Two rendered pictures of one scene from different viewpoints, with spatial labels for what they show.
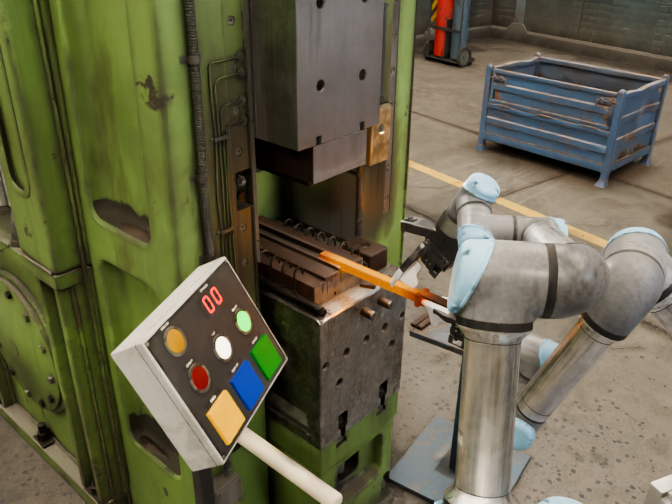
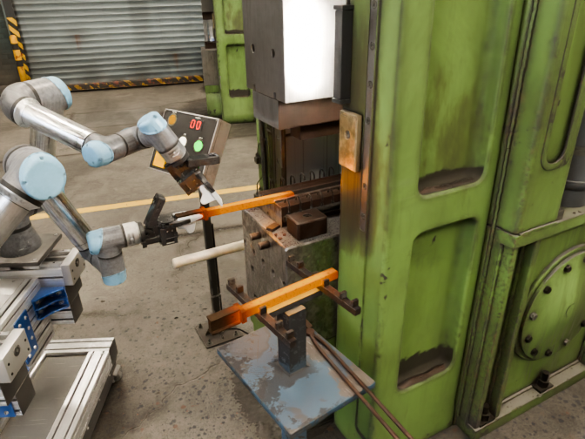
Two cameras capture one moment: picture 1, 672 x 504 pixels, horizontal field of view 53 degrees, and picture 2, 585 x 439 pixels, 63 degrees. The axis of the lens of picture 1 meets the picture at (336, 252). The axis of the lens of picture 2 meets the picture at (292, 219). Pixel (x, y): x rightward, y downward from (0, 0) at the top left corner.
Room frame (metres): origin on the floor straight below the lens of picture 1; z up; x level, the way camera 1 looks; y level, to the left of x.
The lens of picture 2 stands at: (2.25, -1.49, 1.70)
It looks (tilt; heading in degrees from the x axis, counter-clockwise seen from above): 26 degrees down; 111
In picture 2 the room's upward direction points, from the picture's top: 1 degrees counter-clockwise
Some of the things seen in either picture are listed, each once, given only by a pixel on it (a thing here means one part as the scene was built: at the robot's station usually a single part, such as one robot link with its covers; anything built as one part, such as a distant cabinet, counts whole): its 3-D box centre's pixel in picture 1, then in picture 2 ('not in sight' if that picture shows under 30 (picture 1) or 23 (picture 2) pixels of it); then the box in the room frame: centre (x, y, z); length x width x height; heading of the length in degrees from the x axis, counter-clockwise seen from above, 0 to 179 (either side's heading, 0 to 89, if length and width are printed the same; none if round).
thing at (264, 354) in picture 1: (264, 357); not in sight; (1.18, 0.15, 1.01); 0.07 x 0.05 x 0.07; 163
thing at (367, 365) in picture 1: (297, 323); (326, 260); (1.78, 0.12, 0.69); 0.56 x 0.38 x 0.45; 48
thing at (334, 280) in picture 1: (285, 256); (318, 194); (1.73, 0.15, 0.96); 0.42 x 0.20 x 0.09; 48
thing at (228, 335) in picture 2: not in sight; (218, 325); (1.12, 0.30, 0.05); 0.22 x 0.22 x 0.09; 48
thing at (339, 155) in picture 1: (282, 137); (319, 101); (1.73, 0.15, 1.32); 0.42 x 0.20 x 0.10; 48
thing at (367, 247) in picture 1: (363, 255); (307, 224); (1.77, -0.08, 0.95); 0.12 x 0.08 x 0.06; 48
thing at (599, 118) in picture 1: (567, 114); not in sight; (5.38, -1.87, 0.36); 1.20 x 0.80 x 0.72; 43
